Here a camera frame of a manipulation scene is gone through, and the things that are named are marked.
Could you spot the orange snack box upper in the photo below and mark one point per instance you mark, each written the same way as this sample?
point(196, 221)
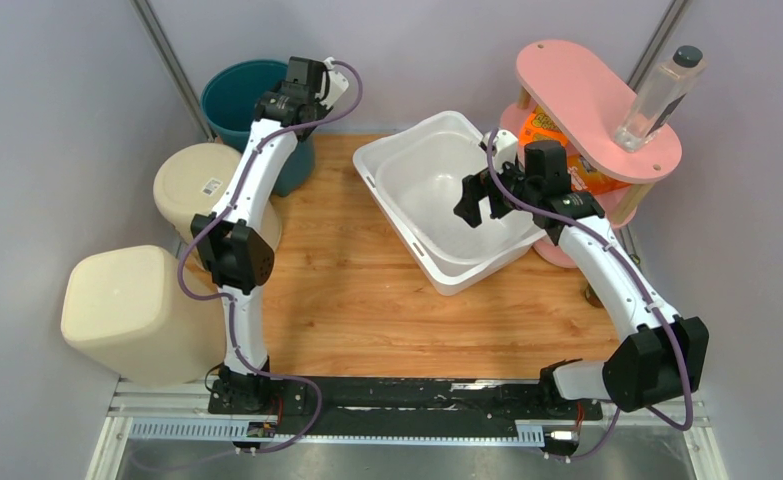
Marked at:
point(538, 126)

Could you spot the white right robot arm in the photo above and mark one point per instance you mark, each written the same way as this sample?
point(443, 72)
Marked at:
point(661, 353)

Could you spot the clear bottle black cap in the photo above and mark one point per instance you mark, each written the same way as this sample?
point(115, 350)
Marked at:
point(658, 97)

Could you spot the orange snack box lower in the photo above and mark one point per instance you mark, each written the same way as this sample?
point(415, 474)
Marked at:
point(585, 177)

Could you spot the cream square container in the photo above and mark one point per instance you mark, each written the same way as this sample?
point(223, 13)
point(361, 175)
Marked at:
point(126, 310)

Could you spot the white plastic tub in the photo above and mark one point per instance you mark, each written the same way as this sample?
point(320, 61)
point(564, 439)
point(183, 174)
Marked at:
point(415, 177)

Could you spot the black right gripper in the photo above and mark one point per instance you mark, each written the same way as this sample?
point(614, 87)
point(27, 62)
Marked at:
point(475, 188)

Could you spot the teal plastic bucket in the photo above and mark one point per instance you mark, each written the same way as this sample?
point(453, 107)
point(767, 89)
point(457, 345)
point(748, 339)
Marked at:
point(228, 102)

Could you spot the cream large bucket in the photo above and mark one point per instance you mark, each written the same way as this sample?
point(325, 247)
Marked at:
point(192, 181)

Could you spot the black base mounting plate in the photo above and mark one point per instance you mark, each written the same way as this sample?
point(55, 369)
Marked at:
point(410, 408)

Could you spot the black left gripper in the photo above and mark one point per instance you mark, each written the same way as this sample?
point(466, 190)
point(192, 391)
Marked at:
point(323, 112)

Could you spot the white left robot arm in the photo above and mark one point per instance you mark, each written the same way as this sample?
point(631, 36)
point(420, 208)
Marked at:
point(228, 238)

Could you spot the orange snack box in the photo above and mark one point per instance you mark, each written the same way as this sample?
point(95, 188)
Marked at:
point(585, 177)
point(538, 126)

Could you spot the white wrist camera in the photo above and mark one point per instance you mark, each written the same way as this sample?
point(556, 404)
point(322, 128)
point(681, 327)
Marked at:
point(334, 84)
point(504, 146)

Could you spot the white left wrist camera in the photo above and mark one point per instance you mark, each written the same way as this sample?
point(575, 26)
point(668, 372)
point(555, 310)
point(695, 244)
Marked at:
point(334, 84)

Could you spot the pink two-tier shelf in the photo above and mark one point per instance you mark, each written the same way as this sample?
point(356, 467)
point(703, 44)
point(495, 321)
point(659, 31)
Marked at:
point(587, 101)

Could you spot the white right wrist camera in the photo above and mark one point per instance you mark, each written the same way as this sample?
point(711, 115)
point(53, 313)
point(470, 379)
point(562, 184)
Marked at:
point(504, 146)

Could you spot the aluminium frame rail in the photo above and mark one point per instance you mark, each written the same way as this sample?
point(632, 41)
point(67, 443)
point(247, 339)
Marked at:
point(180, 413)

